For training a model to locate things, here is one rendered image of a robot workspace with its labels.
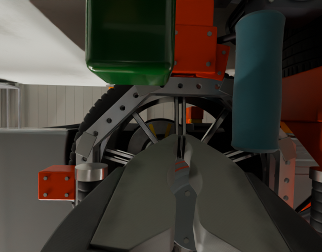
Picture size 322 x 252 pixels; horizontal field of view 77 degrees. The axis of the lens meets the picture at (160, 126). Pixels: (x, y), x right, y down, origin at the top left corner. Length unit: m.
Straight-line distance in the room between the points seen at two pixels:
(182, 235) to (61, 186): 0.31
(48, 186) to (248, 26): 0.55
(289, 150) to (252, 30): 0.31
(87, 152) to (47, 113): 4.69
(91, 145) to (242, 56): 0.38
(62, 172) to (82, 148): 0.08
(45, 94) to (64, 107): 0.49
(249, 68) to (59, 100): 4.83
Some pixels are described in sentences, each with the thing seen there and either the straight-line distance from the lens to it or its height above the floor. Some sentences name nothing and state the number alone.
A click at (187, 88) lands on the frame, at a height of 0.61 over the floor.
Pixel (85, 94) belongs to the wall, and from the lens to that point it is 4.89.
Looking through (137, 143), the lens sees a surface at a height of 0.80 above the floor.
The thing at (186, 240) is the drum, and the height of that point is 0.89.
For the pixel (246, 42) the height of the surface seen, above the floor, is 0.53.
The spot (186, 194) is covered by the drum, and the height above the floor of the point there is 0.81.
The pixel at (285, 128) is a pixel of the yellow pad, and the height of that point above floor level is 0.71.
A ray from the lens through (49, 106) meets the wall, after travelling 5.18.
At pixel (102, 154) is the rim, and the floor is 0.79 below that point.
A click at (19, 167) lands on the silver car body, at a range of 1.03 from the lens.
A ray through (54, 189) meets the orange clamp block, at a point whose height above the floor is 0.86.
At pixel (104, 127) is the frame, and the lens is 0.50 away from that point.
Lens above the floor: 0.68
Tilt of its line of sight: 2 degrees up
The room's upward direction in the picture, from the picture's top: 179 degrees counter-clockwise
